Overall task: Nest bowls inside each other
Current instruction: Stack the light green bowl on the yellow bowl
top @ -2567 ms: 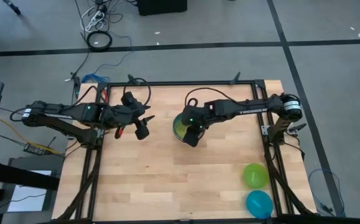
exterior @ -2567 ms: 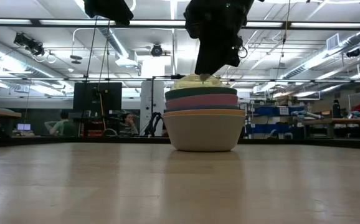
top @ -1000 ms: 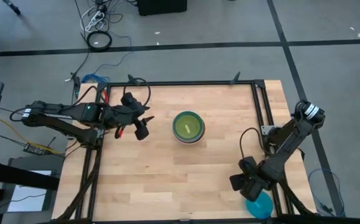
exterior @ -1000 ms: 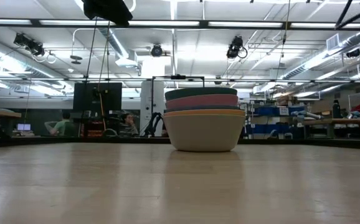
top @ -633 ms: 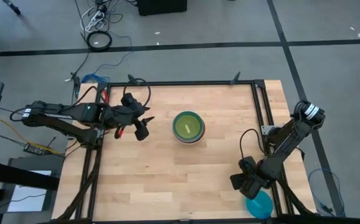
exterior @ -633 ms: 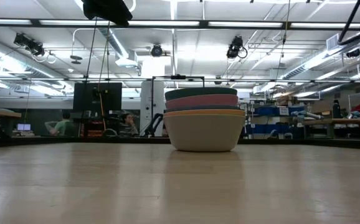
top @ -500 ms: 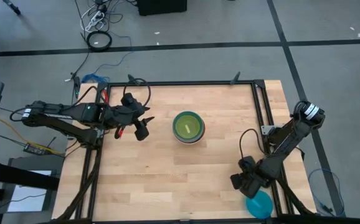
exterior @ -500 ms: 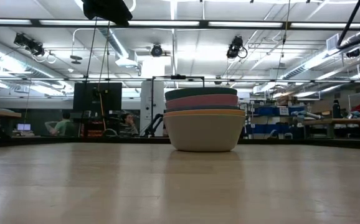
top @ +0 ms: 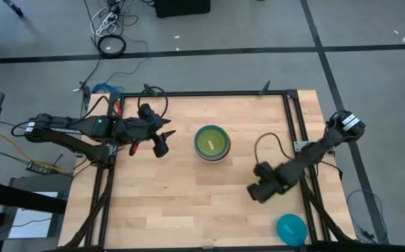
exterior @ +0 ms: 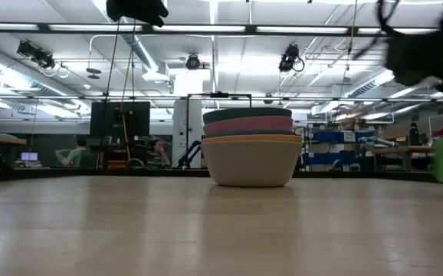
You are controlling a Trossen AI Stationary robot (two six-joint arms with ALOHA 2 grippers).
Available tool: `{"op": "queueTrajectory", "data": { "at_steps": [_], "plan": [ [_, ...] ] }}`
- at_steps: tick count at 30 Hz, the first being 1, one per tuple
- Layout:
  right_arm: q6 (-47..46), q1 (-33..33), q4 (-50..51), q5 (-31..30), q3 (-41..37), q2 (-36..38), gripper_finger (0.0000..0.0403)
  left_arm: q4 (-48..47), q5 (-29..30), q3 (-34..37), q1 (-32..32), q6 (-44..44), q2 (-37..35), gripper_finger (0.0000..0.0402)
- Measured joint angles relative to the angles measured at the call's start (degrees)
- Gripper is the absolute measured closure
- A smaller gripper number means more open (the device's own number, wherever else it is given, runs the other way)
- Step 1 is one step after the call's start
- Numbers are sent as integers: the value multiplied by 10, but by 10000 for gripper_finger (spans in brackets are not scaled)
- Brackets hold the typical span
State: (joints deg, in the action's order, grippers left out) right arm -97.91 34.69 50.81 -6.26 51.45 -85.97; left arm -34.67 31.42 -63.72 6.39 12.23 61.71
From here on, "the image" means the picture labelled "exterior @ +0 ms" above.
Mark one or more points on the green plastic bowl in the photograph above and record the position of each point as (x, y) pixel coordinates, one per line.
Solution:
(246, 114)

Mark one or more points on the pink plastic bowl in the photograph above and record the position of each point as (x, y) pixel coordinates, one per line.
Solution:
(249, 124)

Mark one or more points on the orange plastic bowl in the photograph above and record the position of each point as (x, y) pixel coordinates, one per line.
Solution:
(252, 138)

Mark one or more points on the blue-grey plastic bowl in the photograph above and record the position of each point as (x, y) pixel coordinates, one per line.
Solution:
(244, 133)

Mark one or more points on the black background robot arm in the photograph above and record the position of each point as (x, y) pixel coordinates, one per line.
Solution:
(189, 153)

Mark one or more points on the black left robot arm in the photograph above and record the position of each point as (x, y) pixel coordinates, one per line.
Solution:
(137, 9)

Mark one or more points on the black bottle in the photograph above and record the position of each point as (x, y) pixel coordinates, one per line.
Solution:
(414, 135)

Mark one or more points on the wooden table with clutter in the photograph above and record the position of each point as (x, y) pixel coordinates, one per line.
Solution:
(401, 149)

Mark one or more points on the blue storage bins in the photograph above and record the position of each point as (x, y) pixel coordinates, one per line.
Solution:
(332, 137)

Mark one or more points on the cream plastic bowl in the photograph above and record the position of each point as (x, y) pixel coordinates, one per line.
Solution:
(252, 165)

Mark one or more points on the white pillar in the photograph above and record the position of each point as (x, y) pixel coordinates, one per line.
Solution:
(181, 126)

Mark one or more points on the black monitor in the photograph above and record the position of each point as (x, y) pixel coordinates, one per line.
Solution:
(137, 120)

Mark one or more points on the person in green shirt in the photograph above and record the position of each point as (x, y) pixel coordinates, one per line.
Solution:
(76, 156)

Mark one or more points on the small lit laptop screen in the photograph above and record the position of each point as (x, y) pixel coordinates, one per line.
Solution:
(29, 156)

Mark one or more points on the black overhead frame bar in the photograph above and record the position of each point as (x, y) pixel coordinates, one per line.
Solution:
(198, 28)

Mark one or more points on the round black ceiling camera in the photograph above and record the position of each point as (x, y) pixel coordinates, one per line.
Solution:
(192, 61)

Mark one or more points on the black ceiling camera cluster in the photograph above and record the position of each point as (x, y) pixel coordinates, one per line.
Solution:
(37, 55)

